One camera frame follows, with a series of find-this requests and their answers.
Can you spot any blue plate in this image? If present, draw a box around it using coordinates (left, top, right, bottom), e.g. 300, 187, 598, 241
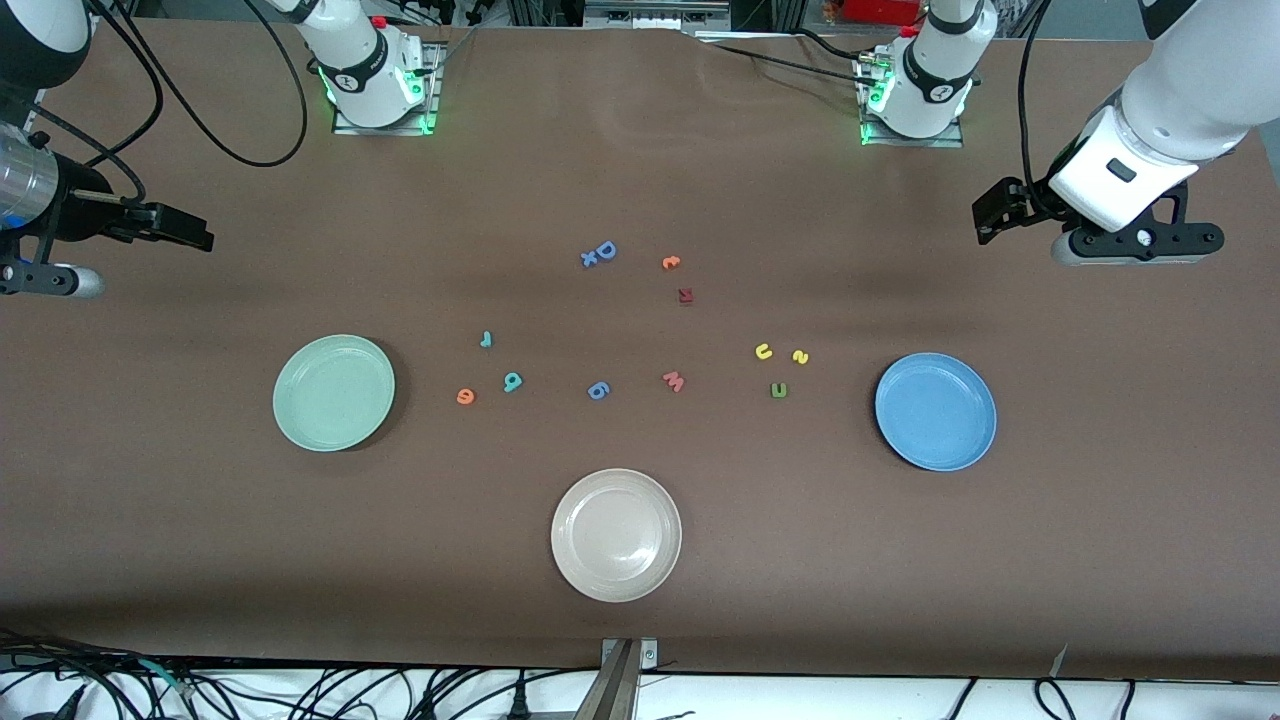
875, 352, 998, 473

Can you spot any red box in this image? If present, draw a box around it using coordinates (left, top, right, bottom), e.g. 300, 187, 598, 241
843, 0, 926, 26

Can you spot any light green plate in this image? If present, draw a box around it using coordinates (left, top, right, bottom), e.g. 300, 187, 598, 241
273, 334, 397, 453

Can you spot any brown table cover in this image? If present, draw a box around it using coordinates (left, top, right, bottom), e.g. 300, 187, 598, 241
0, 15, 1280, 686

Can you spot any beige plate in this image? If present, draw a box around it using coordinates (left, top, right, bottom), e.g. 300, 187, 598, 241
550, 468, 683, 603

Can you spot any aluminium profile beam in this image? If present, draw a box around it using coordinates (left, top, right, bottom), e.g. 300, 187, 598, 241
575, 640, 641, 720

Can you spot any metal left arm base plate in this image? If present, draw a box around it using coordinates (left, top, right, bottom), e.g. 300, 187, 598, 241
860, 50, 966, 149

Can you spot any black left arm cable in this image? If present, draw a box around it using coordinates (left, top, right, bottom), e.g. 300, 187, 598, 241
1016, 0, 1061, 216

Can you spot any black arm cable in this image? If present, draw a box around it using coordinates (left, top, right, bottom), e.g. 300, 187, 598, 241
1016, 0, 1061, 216
0, 0, 308, 204

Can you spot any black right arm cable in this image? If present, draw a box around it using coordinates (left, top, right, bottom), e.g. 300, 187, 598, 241
0, 0, 308, 204

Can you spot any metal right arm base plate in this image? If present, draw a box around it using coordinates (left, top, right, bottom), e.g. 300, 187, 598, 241
333, 40, 442, 136

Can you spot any black cable on table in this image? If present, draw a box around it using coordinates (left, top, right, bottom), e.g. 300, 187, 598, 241
790, 28, 881, 66
710, 40, 866, 86

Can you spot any silver aluminium frame rail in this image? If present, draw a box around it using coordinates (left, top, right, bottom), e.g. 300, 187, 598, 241
583, 0, 731, 31

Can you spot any teal floor cable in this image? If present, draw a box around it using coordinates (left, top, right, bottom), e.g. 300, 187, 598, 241
138, 657, 198, 699

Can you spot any small silver mounting bracket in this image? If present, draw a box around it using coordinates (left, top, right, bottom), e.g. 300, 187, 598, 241
600, 638, 659, 671

